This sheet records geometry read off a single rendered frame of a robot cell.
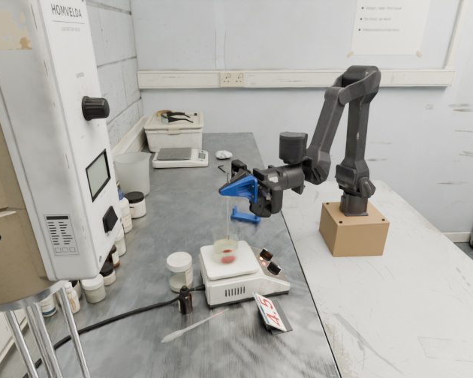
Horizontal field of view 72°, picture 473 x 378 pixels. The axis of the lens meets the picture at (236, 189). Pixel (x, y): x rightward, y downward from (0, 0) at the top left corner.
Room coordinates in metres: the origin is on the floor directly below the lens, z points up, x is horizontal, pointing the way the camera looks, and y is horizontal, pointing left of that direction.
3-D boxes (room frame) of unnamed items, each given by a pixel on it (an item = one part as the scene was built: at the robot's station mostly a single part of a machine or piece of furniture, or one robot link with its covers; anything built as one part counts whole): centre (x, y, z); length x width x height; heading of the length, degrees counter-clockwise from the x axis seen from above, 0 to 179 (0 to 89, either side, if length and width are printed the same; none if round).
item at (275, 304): (0.53, -0.08, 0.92); 0.09 x 0.06 x 0.04; 16
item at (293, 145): (0.73, -0.15, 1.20); 0.11 x 0.08 x 0.12; 120
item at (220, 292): (0.64, -0.01, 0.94); 0.22 x 0.13 x 0.08; 105
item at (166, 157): (1.53, 0.27, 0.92); 0.26 x 0.19 x 0.05; 94
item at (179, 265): (0.64, 0.14, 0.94); 0.06 x 0.06 x 0.08
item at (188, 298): (0.56, 0.11, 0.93); 0.03 x 0.03 x 0.07
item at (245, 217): (0.97, -0.03, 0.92); 0.10 x 0.03 x 0.04; 69
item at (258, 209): (0.68, -0.06, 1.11); 0.07 x 0.06 x 0.07; 31
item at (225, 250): (0.63, 0.02, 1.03); 0.07 x 0.06 x 0.08; 11
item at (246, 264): (0.63, 0.02, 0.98); 0.12 x 0.12 x 0.01; 15
